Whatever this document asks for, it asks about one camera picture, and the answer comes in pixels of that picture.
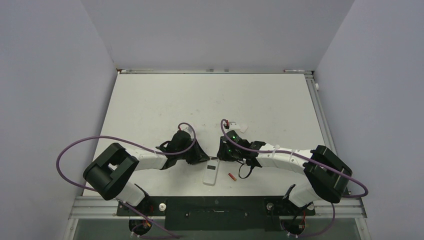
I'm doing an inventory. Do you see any aluminium rail back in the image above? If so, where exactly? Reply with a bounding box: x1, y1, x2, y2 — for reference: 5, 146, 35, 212
117, 68, 314, 75

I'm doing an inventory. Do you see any aluminium rail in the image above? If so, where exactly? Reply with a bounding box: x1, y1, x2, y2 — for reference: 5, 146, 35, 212
69, 196, 367, 220
117, 68, 314, 75
305, 74, 352, 198

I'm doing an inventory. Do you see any aluminium rail right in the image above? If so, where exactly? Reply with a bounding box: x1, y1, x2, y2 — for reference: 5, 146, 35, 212
305, 74, 352, 198

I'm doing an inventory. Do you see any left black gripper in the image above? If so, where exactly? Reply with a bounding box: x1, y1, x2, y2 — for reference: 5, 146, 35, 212
176, 138, 209, 165

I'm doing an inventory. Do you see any red black battery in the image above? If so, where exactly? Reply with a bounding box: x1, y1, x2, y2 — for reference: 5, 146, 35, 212
228, 173, 237, 182

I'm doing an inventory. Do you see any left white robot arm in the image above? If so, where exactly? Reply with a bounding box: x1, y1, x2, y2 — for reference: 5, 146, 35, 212
83, 130, 210, 215

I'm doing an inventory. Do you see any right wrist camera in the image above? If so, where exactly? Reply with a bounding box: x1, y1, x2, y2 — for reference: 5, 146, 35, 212
223, 120, 242, 130

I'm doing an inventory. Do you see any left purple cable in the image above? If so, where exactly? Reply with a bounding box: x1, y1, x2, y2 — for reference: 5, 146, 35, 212
55, 122, 198, 239

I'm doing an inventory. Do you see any aluminium rail front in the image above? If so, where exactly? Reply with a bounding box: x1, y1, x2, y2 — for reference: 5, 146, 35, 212
69, 196, 367, 220

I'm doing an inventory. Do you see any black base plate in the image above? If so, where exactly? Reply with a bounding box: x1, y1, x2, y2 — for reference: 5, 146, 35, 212
120, 196, 316, 231

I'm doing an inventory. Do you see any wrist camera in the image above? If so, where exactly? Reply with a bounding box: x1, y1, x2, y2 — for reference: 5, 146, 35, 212
183, 126, 194, 139
223, 120, 242, 130

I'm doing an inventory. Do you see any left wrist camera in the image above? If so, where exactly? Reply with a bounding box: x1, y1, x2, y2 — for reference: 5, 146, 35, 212
183, 126, 194, 139

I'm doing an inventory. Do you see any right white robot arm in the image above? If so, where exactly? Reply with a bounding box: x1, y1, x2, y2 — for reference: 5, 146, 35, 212
217, 130, 352, 214

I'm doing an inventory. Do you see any white red remote control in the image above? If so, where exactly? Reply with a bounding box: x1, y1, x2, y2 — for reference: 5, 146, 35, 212
202, 160, 219, 186

